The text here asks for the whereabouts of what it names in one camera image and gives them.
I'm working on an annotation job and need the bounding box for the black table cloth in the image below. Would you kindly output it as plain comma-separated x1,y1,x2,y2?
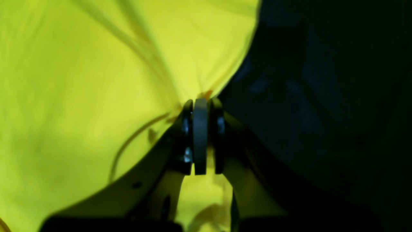
220,0,411,232

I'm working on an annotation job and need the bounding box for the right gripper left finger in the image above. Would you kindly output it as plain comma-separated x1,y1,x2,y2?
40,100,193,232

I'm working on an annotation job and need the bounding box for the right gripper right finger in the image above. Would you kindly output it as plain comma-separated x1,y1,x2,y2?
208,98,412,232

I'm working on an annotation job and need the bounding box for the yellow t-shirt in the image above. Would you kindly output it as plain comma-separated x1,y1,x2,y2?
1,0,260,232

